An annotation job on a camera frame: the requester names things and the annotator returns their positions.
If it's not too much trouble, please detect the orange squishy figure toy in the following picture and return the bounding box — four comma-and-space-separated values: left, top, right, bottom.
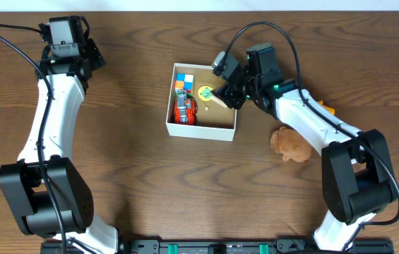
318, 100, 335, 115

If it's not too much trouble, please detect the colourful puzzle cube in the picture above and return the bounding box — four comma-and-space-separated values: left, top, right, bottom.
174, 73, 194, 95

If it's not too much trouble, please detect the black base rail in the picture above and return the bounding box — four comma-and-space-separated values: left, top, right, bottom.
40, 238, 395, 254

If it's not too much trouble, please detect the brown plush toy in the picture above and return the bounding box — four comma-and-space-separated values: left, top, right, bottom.
270, 126, 312, 163

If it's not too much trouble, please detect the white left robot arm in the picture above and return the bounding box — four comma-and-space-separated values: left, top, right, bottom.
0, 38, 119, 253

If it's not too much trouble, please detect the white cardboard box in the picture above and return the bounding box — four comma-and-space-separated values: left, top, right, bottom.
165, 63, 237, 141

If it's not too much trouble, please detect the red toy car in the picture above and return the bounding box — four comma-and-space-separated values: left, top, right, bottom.
174, 90, 197, 126

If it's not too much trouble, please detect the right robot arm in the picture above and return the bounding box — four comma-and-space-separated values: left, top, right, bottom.
212, 43, 399, 251

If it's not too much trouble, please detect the yellow rattle drum toy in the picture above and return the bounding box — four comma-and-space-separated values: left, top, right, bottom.
198, 85, 227, 111

